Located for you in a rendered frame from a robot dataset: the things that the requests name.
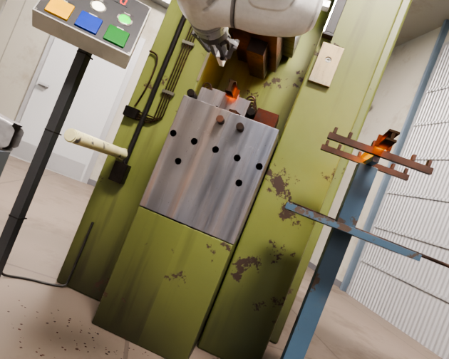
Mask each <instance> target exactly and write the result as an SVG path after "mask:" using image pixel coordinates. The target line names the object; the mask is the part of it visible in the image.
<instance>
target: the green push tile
mask: <svg viewBox="0 0 449 359"><path fill-rule="evenodd" d="M129 35H130V34H129V33H128V32H126V31H124V30H122V29H120V28H118V27H116V26H114V25H112V24H110V25H109V27H108V29H107V31H106V33H105V35H104V36H103V39H104V40H106V41H108V42H110V43H113V44H115V45H117V46H119V47H121V48H124V46H125V44H126V42H127V40H128V37H129Z"/></svg>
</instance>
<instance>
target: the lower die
mask: <svg viewBox="0 0 449 359"><path fill-rule="evenodd" d="M197 100H200V101H202V102H205V103H208V104H210V105H213V106H217V107H218V108H221V109H224V110H227V111H229V109H232V110H236V111H237V112H238V113H239V114H240V115H241V116H243V117H246V118H248V114H247V110H248V109H249V108H251V106H252V105H251V101H249V100H246V99H244V98H241V97H240V95H238V97H237V99H235V98H230V97H228V96H227V95H225V92H222V91H221V90H217V89H214V88H213V90H210V89H207V88H203V87H201V90H200V92H199V95H198V97H197Z"/></svg>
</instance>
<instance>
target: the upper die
mask: <svg viewBox="0 0 449 359"><path fill-rule="evenodd" d="M232 33H233V36H234V40H235V39H238V40H239V45H238V47H237V50H236V51H237V57H238V60H240V61H244V62H245V63H248V60H247V51H246V50H247V47H248V44H249V41H250V39H251V37H253V38H256V39H259V40H261V41H265V42H267V43H268V71H272V72H275V73H276V71H277V68H278V65H279V62H280V60H281V58H282V54H283V46H284V37H276V36H263V35H258V34H254V33H249V32H246V31H243V30H241V29H237V28H232Z"/></svg>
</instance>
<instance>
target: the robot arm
mask: <svg viewBox="0 0 449 359"><path fill-rule="evenodd" d="M7 1H8V0H0V15H1V13H2V11H3V10H4V7H5V5H6V2H7ZM177 3H178V5H179V7H180V10H181V12H182V13H183V15H184V16H185V18H186V19H187V20H188V21H189V22H190V24H191V26H192V29H193V31H192V35H193V36H194V37H195V38H196V39H197V40H198V41H199V43H200V44H201V45H202V47H203V48H204V49H205V50H206V52H208V53H209V52H210V51H211V52H212V54H213V55H214V57H215V58H217V62H218V64H219V66H222V67H224V65H225V62H226V61H227V59H230V58H231V56H232V53H233V51H236V50H237V47H238V45H239V40H238V39H235V40H234V39H231V36H230V35H229V34H228V28H237V29H241V30H243V31H246V32H249V33H254V34H258V35H263V36H276V37H294V36H300V35H304V34H305V33H306V32H308V31H310V30H312V29H313V27H314V26H315V24H316V21H317V19H318V17H319V13H320V11H321V7H322V4H323V0H177ZM226 44H229V50H227V45H226ZM22 126H23V125H21V124H19V123H17V122H16V121H14V120H12V119H10V118H8V117H6V116H5V115H2V114H1V113H0V150H2V151H6V152H11V151H12V150H13V148H16V147H18V146H19V144H20V141H21V138H22V137H23V135H24V131H23V129H22Z"/></svg>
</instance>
